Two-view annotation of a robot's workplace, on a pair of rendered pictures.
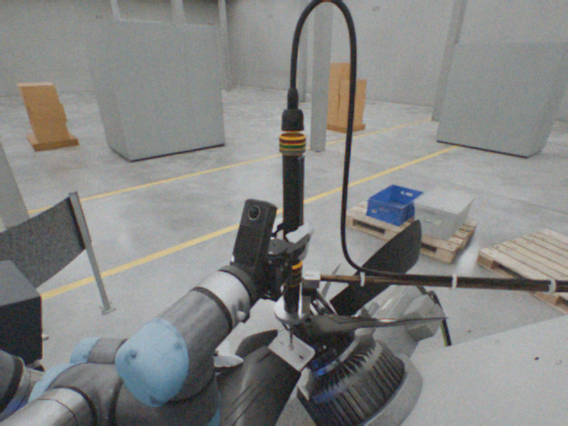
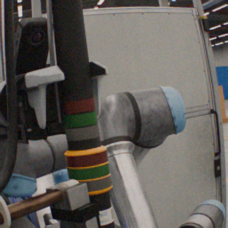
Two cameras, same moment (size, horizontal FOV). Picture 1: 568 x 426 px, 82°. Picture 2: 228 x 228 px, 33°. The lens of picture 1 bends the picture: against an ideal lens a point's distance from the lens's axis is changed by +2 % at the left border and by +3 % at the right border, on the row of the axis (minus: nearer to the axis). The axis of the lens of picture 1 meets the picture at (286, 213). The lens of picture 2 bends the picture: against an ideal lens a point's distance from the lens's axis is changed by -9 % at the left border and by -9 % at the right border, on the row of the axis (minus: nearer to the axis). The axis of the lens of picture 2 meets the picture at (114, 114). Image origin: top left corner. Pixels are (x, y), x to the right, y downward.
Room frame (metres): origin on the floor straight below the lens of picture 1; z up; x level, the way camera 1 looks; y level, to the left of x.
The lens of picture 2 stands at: (0.74, -0.35, 1.47)
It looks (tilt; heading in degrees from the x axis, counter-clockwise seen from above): 3 degrees down; 119
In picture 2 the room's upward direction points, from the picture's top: 8 degrees counter-clockwise
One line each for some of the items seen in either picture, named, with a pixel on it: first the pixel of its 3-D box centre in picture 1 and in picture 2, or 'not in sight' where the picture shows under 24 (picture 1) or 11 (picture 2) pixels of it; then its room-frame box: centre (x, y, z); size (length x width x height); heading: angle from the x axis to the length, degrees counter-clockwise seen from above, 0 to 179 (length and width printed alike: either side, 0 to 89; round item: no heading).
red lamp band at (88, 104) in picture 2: not in sight; (78, 106); (0.52, -0.01, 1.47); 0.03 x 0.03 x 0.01
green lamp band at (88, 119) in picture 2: not in sight; (80, 119); (0.52, -0.01, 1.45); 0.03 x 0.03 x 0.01
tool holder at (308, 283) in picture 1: (295, 294); (92, 220); (0.52, -0.02, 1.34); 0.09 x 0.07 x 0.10; 86
